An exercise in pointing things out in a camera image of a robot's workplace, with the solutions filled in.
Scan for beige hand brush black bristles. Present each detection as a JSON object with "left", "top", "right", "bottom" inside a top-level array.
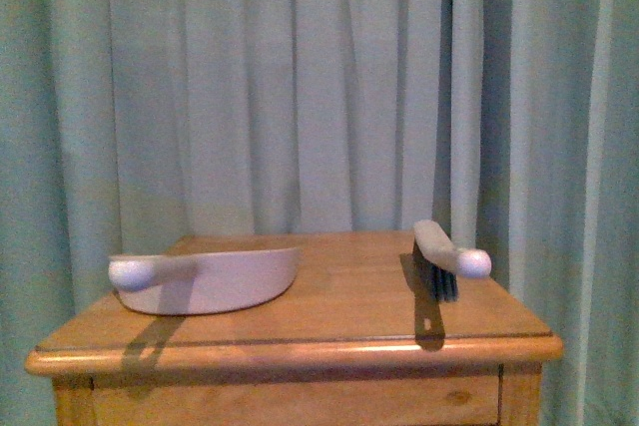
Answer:
[{"left": 413, "top": 220, "right": 492, "bottom": 302}]

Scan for beige plastic dustpan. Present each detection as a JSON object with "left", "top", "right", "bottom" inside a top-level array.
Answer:
[{"left": 108, "top": 247, "right": 301, "bottom": 316}]

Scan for wooden bedside table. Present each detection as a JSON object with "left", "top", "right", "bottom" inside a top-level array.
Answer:
[{"left": 25, "top": 231, "right": 563, "bottom": 425}]

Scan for light green curtain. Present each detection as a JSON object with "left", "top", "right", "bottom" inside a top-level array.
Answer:
[{"left": 1, "top": 0, "right": 638, "bottom": 425}]

